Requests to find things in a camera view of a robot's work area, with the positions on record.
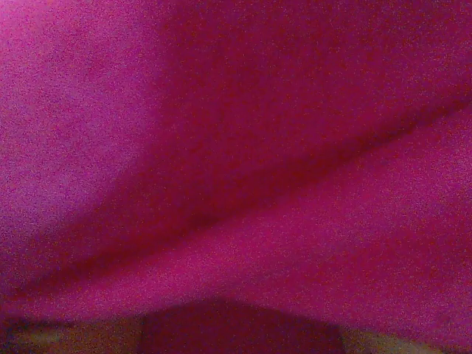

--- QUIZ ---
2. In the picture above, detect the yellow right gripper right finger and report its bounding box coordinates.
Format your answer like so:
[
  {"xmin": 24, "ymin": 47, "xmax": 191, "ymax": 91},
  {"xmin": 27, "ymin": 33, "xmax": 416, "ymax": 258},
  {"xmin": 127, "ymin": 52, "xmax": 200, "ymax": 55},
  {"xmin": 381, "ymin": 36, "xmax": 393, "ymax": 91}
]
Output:
[{"xmin": 341, "ymin": 330, "xmax": 455, "ymax": 354}]

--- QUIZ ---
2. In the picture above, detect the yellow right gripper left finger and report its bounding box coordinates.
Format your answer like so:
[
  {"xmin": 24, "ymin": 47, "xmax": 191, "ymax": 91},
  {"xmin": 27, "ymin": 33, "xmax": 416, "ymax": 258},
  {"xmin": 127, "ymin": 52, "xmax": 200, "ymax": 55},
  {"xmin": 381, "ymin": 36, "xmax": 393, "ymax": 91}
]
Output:
[{"xmin": 0, "ymin": 319, "xmax": 143, "ymax": 354}]

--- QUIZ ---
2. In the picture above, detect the red t-shirt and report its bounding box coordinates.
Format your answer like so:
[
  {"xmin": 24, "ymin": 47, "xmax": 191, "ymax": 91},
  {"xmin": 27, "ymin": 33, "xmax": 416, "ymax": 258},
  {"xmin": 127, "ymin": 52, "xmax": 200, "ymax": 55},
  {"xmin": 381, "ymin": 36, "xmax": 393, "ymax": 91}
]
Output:
[{"xmin": 0, "ymin": 0, "xmax": 472, "ymax": 354}]

